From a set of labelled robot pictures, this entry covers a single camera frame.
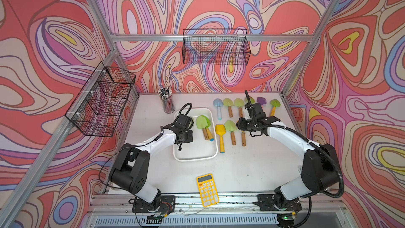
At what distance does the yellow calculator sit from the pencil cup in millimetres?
493

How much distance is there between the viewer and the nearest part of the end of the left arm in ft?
2.16

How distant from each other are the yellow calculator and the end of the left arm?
0.21 meters

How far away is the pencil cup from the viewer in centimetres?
98

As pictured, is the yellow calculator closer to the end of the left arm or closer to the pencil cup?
the end of the left arm

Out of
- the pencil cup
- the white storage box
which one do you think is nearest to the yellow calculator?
the white storage box

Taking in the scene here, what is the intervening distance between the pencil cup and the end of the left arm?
0.28 m

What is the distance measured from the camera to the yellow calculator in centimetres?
75

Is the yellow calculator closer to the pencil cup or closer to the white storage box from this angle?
the white storage box
